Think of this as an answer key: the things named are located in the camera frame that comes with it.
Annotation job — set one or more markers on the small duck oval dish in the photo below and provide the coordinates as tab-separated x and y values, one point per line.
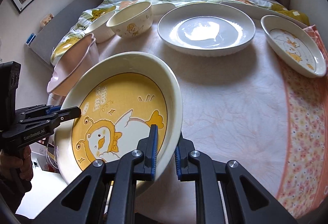
294	46

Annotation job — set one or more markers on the pink square bowl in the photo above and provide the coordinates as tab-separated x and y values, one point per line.
81	57

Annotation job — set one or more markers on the yellow duck deep plate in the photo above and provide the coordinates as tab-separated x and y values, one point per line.
120	98

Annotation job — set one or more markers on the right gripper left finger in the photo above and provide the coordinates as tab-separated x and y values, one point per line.
105	191

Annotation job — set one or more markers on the person's left hand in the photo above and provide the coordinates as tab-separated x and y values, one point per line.
12	162

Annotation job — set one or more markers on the white ribbed bowl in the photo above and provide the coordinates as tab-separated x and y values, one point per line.
99	28

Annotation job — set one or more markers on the cream duck bowl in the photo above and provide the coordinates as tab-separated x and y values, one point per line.
132	21

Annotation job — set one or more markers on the large white plate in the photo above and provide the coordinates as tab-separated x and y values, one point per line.
206	29

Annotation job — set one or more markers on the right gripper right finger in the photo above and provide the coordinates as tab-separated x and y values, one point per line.
226	192

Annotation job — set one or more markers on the floral green duvet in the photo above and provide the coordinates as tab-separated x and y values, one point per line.
86	17

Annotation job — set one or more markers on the blue white box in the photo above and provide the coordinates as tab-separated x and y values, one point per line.
30	39

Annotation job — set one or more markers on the grey headboard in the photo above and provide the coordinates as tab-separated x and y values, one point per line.
50	35

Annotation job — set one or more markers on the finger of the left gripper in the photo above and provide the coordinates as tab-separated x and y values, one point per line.
47	124
39	110

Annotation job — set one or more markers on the small toy figure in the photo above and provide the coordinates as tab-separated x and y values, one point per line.
46	20

